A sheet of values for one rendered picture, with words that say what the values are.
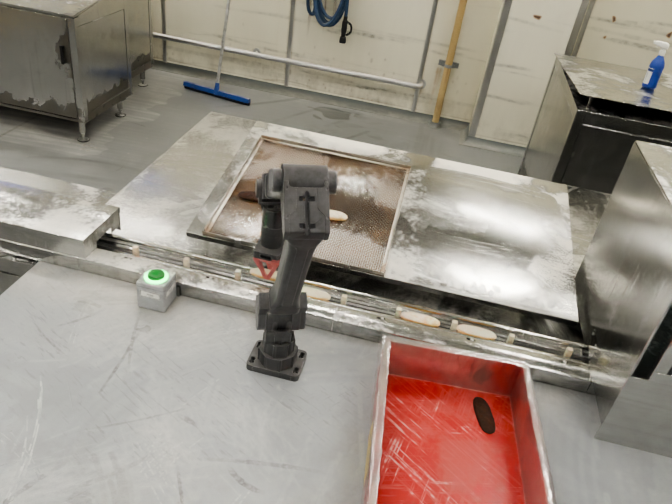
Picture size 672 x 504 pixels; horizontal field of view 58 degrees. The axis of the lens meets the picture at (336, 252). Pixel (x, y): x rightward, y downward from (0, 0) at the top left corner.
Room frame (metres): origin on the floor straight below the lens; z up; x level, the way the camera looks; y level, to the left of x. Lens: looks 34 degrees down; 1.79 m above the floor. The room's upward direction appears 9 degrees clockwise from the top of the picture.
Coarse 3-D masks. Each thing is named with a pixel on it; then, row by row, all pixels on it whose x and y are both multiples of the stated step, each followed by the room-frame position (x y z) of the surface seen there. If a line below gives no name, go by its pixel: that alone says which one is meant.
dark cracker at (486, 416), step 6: (474, 402) 0.94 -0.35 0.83; (480, 402) 0.94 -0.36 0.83; (486, 402) 0.95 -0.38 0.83; (474, 408) 0.93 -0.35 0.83; (480, 408) 0.92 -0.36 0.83; (486, 408) 0.93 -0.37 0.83; (480, 414) 0.91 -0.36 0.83; (486, 414) 0.91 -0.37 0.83; (480, 420) 0.89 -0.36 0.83; (486, 420) 0.89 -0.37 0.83; (492, 420) 0.90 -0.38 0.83; (480, 426) 0.88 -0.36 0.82; (486, 426) 0.88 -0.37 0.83; (492, 426) 0.88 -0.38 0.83; (486, 432) 0.87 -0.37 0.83; (492, 432) 0.87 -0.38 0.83
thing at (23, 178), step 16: (0, 176) 1.60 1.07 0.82; (16, 176) 1.61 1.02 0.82; (32, 176) 1.63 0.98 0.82; (64, 192) 1.56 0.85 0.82; (80, 192) 1.58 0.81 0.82; (96, 192) 1.59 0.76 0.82; (112, 192) 1.61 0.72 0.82; (0, 256) 1.21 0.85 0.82; (16, 256) 1.22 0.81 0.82; (0, 272) 1.22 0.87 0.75; (16, 272) 1.21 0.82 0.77; (0, 288) 1.22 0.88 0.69
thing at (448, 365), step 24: (384, 336) 1.00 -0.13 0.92; (384, 360) 0.93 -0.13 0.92; (408, 360) 0.99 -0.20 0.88; (432, 360) 0.99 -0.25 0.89; (456, 360) 0.99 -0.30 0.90; (480, 360) 0.98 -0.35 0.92; (504, 360) 0.99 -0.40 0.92; (384, 384) 0.86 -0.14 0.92; (456, 384) 0.99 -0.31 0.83; (480, 384) 0.98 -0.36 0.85; (504, 384) 0.98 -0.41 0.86; (528, 384) 0.93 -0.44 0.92; (384, 408) 0.80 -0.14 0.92; (528, 408) 0.86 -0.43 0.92; (528, 432) 0.82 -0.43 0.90; (528, 456) 0.77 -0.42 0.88; (528, 480) 0.73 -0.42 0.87; (552, 480) 0.69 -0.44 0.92
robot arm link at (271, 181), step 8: (272, 168) 0.89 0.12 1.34; (280, 168) 0.90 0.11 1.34; (264, 176) 1.20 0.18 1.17; (272, 176) 0.88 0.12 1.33; (280, 176) 0.88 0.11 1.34; (336, 176) 0.91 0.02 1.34; (264, 184) 1.19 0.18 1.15; (272, 184) 0.88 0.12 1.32; (280, 184) 0.87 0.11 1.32; (336, 184) 0.90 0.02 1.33; (264, 192) 1.18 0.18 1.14; (272, 192) 0.92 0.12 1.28
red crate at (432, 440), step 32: (416, 384) 0.97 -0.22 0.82; (384, 416) 0.87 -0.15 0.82; (416, 416) 0.88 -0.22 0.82; (448, 416) 0.90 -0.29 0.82; (512, 416) 0.92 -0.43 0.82; (384, 448) 0.79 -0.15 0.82; (416, 448) 0.80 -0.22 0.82; (448, 448) 0.81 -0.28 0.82; (480, 448) 0.82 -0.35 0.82; (512, 448) 0.84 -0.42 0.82; (384, 480) 0.71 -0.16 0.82; (416, 480) 0.72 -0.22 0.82; (448, 480) 0.74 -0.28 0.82; (480, 480) 0.75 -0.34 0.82; (512, 480) 0.76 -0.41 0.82
